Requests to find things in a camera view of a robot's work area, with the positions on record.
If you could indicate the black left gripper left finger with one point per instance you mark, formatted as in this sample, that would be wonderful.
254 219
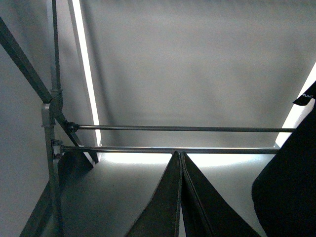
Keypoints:
161 217

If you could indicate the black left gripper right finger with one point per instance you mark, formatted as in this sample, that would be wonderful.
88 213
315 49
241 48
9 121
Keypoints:
205 212

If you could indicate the upper metal rack rod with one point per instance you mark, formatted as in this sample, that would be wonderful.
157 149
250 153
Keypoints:
181 128

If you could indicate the metal rack rod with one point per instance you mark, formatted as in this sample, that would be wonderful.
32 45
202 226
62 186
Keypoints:
181 128
268 151

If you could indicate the lower metal rack rod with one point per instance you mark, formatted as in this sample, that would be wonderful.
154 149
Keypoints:
268 151

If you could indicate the white ceiling light strip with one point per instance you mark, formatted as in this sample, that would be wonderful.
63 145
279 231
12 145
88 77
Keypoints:
85 59

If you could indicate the grey metal rack frame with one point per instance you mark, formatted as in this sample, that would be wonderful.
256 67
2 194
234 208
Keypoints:
38 59

